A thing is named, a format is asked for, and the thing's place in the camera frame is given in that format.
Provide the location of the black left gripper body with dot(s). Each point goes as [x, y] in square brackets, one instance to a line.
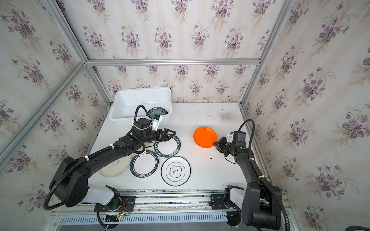
[151, 136]

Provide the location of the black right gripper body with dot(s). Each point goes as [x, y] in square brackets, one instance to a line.
[224, 147]

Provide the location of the green rim lettered plate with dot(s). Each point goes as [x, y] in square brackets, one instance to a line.
[167, 149]

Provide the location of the orange plastic plate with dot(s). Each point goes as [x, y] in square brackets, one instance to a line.
[205, 137]

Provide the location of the teal blue floral plate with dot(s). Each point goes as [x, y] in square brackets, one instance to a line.
[157, 111]

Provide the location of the white plate black outline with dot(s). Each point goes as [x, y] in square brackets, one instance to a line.
[176, 171]

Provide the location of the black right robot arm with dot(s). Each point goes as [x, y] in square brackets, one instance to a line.
[257, 204]

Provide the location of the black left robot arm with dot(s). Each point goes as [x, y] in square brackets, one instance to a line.
[70, 186]

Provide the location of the white plastic bin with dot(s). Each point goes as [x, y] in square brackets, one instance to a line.
[126, 101]

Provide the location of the green red rimmed plate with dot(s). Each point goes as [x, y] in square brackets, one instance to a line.
[144, 165]

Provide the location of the large cream plate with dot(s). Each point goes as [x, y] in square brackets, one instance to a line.
[116, 168]

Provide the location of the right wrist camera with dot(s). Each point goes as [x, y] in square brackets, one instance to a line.
[236, 136]

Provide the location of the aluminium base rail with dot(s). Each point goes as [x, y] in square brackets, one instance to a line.
[162, 201]

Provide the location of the aluminium frame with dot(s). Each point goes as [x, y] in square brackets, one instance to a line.
[86, 64]

